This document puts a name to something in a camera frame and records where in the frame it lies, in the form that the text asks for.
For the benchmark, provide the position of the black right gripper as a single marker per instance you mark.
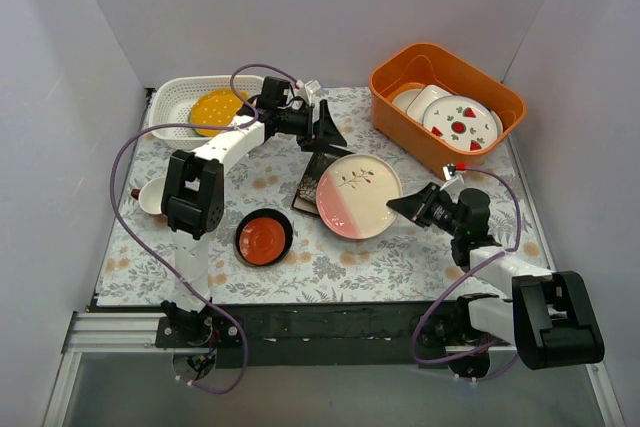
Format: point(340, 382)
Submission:
point(419, 209)

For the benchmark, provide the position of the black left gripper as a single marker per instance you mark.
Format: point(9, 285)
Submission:
point(310, 123)

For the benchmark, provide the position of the pink and cream plate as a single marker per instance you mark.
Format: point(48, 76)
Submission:
point(352, 196)

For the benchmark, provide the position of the yellow polka dot plate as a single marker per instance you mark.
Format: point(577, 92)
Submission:
point(217, 107)

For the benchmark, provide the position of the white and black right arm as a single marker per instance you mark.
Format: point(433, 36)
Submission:
point(546, 315)

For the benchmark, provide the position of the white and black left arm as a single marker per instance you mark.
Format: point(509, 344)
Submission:
point(193, 196)

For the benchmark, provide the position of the white round plate in bin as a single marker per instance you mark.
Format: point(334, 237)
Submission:
point(403, 100)

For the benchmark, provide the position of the orange plastic bin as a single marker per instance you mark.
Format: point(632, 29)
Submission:
point(423, 64)

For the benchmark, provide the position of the dark square patterned plate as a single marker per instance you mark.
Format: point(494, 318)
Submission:
point(304, 200)

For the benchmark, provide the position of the white plate with strawberries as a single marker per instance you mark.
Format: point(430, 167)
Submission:
point(462, 123)

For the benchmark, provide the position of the white square dish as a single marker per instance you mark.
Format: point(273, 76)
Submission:
point(424, 98)

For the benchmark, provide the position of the black bowl with red interior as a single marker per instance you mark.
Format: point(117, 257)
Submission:
point(263, 237)

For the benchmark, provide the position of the white perforated plastic basket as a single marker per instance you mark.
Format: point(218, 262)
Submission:
point(172, 104)

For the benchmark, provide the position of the red cup with white interior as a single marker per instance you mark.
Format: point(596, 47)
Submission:
point(149, 197)

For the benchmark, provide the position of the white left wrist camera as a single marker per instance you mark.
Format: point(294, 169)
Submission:
point(309, 91)

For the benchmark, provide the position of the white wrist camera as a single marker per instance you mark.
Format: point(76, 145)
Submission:
point(309, 91)
point(454, 176)

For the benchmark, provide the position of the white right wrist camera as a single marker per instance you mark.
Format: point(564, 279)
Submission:
point(454, 176)

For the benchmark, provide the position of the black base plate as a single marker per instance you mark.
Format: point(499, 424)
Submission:
point(314, 334)

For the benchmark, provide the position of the aluminium frame rail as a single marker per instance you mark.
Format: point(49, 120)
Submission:
point(102, 333)

